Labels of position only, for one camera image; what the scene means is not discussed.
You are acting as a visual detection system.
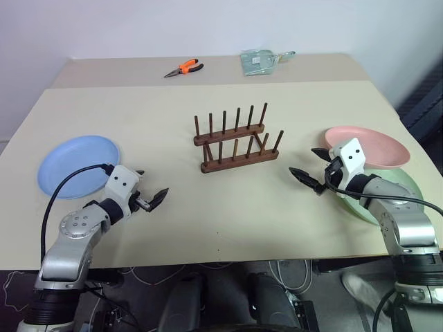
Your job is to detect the light green plate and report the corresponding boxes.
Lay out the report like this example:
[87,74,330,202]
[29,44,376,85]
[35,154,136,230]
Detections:
[336,167,425,228]

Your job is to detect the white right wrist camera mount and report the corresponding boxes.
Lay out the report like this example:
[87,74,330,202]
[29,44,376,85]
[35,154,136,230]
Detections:
[332,137,367,199]

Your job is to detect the light green packaged item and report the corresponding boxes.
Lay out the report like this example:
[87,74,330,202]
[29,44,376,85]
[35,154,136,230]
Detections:
[239,48,297,77]

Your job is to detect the pink red plate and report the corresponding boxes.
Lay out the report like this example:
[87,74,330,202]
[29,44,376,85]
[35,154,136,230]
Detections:
[324,126,412,169]

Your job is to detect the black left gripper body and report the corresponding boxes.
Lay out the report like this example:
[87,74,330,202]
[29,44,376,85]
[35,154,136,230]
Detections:
[127,188,155,216]

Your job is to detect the thin white wire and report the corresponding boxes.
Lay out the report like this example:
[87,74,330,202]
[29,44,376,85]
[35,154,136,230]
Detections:
[0,270,37,314]

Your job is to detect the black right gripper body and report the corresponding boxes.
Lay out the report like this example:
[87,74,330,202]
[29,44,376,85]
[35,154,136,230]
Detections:
[323,156,347,192]

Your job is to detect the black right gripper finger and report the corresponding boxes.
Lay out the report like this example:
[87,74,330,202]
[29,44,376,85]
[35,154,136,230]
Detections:
[310,147,335,163]
[288,167,327,197]

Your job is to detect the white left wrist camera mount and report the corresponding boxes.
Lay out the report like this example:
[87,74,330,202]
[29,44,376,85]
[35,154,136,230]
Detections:
[105,165,141,219]

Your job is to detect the wooden dish rack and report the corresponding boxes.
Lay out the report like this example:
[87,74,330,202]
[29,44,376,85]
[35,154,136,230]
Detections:
[192,102,286,174]

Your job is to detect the white cable bundle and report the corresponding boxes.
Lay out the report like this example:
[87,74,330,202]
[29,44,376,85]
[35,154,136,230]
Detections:
[269,259,313,295]

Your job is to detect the black ribbed object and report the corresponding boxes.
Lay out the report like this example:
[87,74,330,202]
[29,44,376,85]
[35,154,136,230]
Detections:
[395,57,443,154]

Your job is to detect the orange handled pliers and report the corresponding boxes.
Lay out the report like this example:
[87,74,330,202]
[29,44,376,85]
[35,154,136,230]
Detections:
[163,59,205,80]

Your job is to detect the blue plate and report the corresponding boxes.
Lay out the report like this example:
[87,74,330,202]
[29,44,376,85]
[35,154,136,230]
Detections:
[37,135,121,201]

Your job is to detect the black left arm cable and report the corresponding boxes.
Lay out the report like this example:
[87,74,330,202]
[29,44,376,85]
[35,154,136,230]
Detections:
[40,163,115,266]

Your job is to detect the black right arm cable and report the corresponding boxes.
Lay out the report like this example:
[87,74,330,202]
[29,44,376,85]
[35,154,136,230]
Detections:
[324,165,443,211]

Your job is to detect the black bar under table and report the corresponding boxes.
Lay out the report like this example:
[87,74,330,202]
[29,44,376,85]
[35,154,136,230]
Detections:
[312,258,396,275]

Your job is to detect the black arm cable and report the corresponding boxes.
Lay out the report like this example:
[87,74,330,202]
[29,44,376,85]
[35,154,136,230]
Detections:
[324,165,443,211]
[40,163,115,266]

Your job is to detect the dark rounded shape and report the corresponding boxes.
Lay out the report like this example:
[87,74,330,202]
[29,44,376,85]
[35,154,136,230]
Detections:
[158,275,206,332]
[246,272,299,332]

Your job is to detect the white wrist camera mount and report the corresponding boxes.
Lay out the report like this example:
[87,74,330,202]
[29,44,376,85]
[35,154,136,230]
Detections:
[105,165,141,219]
[332,137,367,199]

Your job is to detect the white shoe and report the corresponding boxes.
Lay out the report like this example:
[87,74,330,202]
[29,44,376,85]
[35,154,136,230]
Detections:
[341,273,381,313]

